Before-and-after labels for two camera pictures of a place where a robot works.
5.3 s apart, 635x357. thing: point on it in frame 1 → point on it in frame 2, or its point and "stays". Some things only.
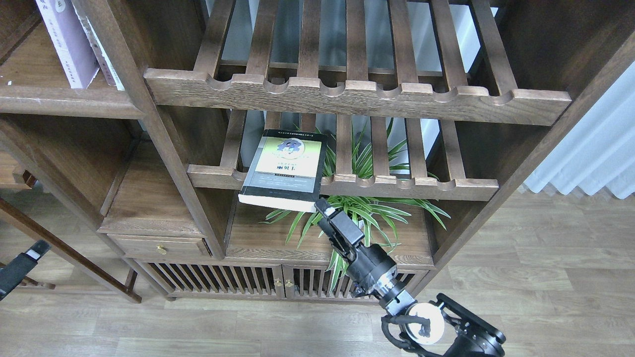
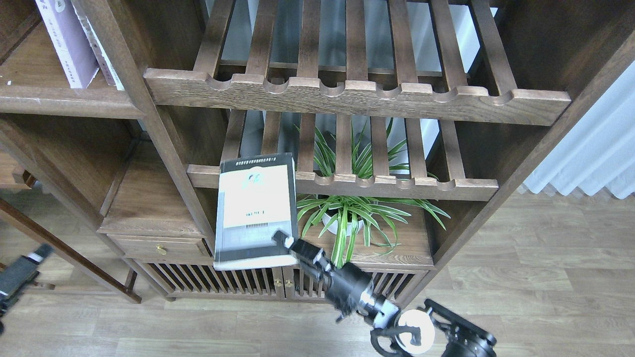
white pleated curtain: [599, 150] stays
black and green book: [286, 170] → [256, 197]
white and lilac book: [71, 41] stays
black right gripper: [370, 269] → [346, 286]
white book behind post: [111, 77] stays
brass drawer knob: [161, 249] stays
